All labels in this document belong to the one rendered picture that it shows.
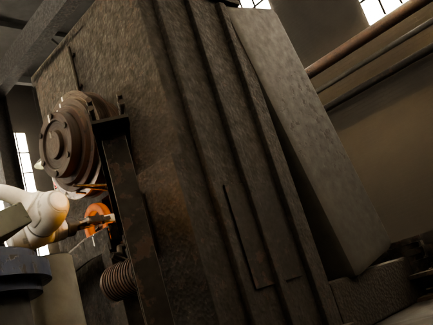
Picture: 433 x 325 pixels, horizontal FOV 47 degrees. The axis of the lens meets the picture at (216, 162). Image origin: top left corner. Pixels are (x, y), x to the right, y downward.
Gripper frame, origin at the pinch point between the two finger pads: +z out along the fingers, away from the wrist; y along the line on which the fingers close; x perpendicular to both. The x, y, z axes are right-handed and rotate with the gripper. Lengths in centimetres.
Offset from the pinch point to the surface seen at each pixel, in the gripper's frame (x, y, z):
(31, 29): 424, -464, 295
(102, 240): -7.2, -4.6, -2.9
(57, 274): -22, 59, -59
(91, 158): 25.0, 3.4, -1.3
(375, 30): 194, -64, 554
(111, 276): -23.8, 20.7, -20.3
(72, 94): 57, -2, 3
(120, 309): -35.1, 19.1, -20.0
